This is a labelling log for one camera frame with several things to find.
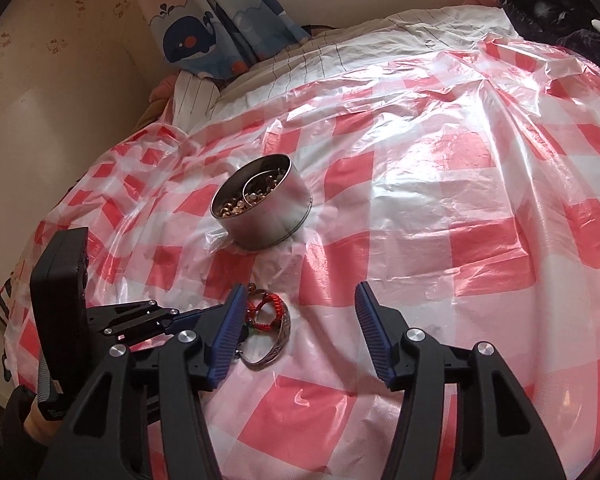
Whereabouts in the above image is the round metal tin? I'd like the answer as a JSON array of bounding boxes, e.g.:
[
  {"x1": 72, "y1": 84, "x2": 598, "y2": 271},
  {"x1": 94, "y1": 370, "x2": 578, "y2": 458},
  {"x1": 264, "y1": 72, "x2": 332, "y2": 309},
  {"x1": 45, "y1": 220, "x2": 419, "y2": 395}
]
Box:
[{"x1": 210, "y1": 154, "x2": 314, "y2": 252}]

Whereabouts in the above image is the person's left forearm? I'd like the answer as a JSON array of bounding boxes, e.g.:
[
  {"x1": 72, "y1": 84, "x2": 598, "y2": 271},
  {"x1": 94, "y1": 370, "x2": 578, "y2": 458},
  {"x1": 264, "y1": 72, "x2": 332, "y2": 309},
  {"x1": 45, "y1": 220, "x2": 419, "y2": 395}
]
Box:
[{"x1": 0, "y1": 385, "x2": 57, "y2": 445}]

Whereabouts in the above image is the whale print curtain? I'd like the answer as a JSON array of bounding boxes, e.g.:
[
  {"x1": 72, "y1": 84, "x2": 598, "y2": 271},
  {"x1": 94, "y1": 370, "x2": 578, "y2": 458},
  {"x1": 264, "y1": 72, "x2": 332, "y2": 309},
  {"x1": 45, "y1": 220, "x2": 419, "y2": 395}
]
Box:
[{"x1": 130, "y1": 0, "x2": 312, "y2": 82}]

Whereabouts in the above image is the thin metal bangle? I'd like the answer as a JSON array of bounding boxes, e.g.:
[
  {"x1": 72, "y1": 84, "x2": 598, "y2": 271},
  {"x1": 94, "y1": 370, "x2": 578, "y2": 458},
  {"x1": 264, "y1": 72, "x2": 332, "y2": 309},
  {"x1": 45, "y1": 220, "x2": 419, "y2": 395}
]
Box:
[{"x1": 241, "y1": 170, "x2": 284, "y2": 209}]

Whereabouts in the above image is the white striped bed sheet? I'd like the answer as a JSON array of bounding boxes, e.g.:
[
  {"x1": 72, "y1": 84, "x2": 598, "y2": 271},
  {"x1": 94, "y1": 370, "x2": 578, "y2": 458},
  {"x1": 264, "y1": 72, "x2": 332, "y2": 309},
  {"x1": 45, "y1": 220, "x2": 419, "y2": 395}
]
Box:
[{"x1": 172, "y1": 4, "x2": 522, "y2": 127}]

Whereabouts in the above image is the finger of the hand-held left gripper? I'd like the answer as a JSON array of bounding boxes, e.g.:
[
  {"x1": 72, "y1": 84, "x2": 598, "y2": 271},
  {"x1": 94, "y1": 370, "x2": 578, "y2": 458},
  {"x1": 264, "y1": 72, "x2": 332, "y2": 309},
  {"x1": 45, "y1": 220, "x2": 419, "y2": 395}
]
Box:
[
  {"x1": 86, "y1": 298, "x2": 176, "y2": 325},
  {"x1": 96, "y1": 304, "x2": 230, "y2": 347}
]

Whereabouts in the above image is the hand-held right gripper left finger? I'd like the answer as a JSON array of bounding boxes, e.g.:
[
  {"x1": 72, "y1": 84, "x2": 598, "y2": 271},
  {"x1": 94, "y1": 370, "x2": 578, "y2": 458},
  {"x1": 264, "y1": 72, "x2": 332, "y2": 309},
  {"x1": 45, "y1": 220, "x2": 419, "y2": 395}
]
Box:
[{"x1": 40, "y1": 284, "x2": 250, "y2": 480}]

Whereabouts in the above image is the silver engraved bangle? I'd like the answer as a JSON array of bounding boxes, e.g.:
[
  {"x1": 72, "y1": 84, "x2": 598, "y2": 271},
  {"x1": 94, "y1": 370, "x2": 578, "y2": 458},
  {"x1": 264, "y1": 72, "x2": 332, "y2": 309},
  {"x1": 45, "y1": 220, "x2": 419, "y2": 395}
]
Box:
[{"x1": 236, "y1": 283, "x2": 292, "y2": 372}]

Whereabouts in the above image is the gold bead jewelry pile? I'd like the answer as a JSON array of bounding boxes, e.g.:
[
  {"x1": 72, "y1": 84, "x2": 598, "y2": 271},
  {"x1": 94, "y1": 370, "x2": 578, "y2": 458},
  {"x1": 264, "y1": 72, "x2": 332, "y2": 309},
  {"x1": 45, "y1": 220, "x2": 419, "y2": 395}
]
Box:
[{"x1": 214, "y1": 170, "x2": 282, "y2": 222}]

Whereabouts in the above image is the black jacket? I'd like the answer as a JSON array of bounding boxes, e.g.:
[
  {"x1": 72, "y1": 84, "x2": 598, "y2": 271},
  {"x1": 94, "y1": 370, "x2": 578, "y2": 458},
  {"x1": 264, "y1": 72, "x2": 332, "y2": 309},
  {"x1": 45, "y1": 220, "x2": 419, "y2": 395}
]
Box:
[{"x1": 495, "y1": 0, "x2": 600, "y2": 82}]

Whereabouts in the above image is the red white checkered plastic sheet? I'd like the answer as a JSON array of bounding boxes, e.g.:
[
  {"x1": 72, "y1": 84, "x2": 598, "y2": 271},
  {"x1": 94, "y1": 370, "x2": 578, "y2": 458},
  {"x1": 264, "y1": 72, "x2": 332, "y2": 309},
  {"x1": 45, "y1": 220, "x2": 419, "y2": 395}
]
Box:
[{"x1": 2, "y1": 32, "x2": 600, "y2": 480}]

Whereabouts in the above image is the red braided bracelet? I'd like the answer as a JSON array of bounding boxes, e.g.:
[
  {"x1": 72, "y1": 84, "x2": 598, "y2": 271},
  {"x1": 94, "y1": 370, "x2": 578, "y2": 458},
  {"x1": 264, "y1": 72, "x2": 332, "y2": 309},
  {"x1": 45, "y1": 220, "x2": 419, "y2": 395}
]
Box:
[{"x1": 245, "y1": 291, "x2": 287, "y2": 334}]

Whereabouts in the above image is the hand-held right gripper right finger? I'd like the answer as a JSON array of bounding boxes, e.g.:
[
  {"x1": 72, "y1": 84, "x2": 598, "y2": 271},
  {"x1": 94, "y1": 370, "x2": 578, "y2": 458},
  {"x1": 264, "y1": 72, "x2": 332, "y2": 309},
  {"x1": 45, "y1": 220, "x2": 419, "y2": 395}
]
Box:
[{"x1": 355, "y1": 281, "x2": 567, "y2": 480}]

